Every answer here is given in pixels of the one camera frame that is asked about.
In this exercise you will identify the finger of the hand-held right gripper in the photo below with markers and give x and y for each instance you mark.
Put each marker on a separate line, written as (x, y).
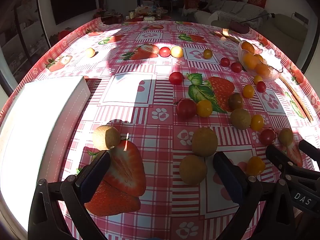
(277, 156)
(310, 148)

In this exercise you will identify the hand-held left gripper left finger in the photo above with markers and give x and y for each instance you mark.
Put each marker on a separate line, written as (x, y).
(96, 177)

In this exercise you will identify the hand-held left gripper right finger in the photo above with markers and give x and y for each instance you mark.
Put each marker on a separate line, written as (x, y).
(230, 177)

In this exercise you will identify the tan longan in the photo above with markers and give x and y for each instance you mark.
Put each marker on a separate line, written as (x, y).
(193, 169)
(105, 137)
(204, 142)
(285, 136)
(90, 52)

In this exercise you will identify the red cherry tomato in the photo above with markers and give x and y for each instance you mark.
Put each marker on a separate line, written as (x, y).
(261, 86)
(164, 52)
(176, 78)
(225, 61)
(186, 108)
(236, 67)
(267, 136)

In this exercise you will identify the yellow cherry tomato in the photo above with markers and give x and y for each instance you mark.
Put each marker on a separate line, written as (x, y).
(257, 79)
(177, 51)
(257, 122)
(207, 53)
(204, 108)
(255, 165)
(248, 91)

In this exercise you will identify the white rectangular tray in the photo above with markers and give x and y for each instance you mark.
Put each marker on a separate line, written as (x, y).
(37, 130)

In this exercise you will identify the brown kiwi farther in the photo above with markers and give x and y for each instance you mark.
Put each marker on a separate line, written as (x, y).
(240, 119)

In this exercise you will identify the brownish green cherry tomato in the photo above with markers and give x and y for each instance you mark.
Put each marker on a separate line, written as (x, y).
(235, 101)

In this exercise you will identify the strawberry print checked tablecloth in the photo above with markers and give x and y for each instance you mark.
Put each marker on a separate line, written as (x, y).
(162, 135)

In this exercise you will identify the orange kumquat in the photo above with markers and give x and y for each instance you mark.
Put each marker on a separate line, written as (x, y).
(250, 60)
(248, 47)
(262, 69)
(259, 58)

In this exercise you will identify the clear glass bowl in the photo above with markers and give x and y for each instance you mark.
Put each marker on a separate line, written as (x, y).
(272, 66)

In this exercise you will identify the beige armchair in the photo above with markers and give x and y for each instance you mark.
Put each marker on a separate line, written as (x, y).
(282, 32)

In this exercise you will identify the dark purple cushion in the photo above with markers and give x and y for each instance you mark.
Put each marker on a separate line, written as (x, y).
(238, 27)

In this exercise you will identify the red stool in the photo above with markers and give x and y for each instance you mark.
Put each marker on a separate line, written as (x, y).
(63, 34)

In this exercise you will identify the striped blanket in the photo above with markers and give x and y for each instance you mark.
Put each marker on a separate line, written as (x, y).
(240, 13)

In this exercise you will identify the glass display shelf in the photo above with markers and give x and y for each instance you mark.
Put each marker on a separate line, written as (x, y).
(25, 37)

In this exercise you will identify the white sofa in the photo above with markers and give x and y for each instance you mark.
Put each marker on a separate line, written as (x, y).
(225, 5)

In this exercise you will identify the cluttered coffee table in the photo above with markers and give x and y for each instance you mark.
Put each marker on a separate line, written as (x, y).
(150, 17)

